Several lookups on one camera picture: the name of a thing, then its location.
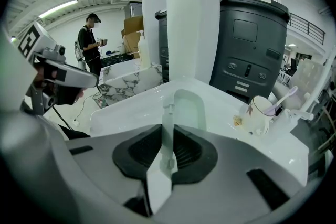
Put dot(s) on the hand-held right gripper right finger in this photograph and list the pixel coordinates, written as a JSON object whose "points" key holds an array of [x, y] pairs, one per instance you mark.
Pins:
{"points": [[231, 165]]}

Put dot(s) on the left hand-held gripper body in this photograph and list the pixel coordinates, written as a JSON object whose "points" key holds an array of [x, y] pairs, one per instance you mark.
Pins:
{"points": [[34, 39]]}

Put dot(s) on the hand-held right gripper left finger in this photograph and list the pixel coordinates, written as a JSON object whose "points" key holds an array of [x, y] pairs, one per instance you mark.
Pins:
{"points": [[105, 160]]}

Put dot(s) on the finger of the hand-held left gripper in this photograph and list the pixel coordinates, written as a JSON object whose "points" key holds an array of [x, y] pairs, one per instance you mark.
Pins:
{"points": [[76, 77]]}

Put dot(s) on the white plastic object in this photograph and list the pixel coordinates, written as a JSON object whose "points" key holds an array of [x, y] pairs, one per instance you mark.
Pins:
{"points": [[167, 136]]}

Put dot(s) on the person's left hand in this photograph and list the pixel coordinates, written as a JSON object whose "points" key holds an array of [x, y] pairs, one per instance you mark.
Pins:
{"points": [[76, 95]]}

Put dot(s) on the ceiling tube light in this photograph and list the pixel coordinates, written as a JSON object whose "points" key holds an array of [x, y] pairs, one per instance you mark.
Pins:
{"points": [[59, 8]]}

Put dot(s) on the dark green table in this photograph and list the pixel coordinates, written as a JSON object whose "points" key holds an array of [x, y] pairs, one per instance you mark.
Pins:
{"points": [[115, 59]]}

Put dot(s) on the yellow paper tag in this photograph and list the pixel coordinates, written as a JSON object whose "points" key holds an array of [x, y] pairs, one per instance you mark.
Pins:
{"points": [[237, 120]]}

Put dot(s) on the marble pattern counter block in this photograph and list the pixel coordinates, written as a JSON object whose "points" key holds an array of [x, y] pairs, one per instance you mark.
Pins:
{"points": [[128, 84]]}

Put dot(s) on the white floral cup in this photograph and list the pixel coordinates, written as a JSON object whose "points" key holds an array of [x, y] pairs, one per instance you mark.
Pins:
{"points": [[258, 118]]}

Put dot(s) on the stack of cardboard boxes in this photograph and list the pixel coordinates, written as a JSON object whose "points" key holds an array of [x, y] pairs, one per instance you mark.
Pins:
{"points": [[132, 34]]}

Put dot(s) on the white pump bottle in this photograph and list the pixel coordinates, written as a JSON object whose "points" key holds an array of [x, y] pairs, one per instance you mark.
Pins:
{"points": [[143, 52]]}

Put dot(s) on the purple toothbrush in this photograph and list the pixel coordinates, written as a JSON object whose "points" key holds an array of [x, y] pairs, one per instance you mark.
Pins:
{"points": [[283, 97]]}

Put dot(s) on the translucent plastic container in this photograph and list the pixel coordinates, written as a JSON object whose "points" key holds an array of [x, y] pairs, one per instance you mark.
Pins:
{"points": [[308, 81]]}

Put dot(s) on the white pillar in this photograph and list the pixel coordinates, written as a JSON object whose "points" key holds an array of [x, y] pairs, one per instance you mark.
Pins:
{"points": [[181, 21]]}

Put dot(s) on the large black appliance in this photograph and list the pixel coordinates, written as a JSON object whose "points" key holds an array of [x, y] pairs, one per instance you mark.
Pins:
{"points": [[249, 47]]}

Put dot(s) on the black railing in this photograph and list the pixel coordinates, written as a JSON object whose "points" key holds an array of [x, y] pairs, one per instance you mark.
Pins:
{"points": [[307, 27]]}

